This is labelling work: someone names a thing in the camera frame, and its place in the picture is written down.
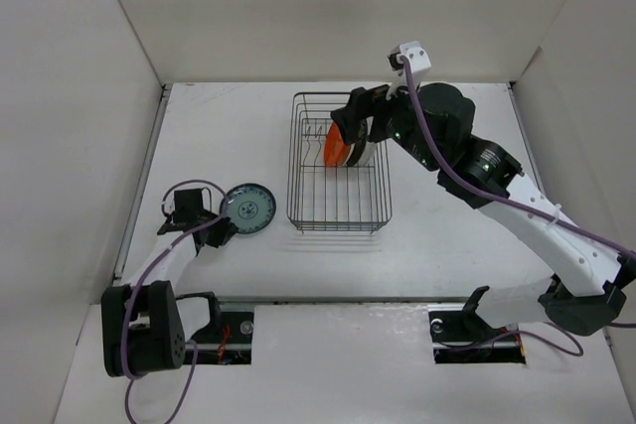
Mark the grey wire dish rack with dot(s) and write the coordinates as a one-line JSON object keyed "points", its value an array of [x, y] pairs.
{"points": [[325, 199]]}

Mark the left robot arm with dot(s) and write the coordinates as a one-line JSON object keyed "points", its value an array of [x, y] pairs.
{"points": [[145, 326]]}

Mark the black plate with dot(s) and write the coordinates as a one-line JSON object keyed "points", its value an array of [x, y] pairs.
{"points": [[358, 147]]}

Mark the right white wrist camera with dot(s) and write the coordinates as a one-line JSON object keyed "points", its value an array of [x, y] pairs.
{"points": [[411, 63]]}

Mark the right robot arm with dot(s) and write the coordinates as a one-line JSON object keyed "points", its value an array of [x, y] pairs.
{"points": [[584, 292]]}

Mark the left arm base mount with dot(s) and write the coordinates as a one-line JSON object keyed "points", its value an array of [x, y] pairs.
{"points": [[225, 337]]}

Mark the blue patterned plate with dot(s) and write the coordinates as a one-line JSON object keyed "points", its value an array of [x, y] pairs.
{"points": [[251, 207]]}

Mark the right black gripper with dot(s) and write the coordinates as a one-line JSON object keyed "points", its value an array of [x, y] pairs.
{"points": [[365, 102]]}

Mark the orange plate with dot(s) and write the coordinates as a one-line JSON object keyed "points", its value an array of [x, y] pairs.
{"points": [[336, 151]]}

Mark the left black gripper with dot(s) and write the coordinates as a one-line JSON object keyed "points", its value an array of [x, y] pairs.
{"points": [[223, 231]]}

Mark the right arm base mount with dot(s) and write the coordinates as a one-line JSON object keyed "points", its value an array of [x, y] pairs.
{"points": [[459, 336]]}

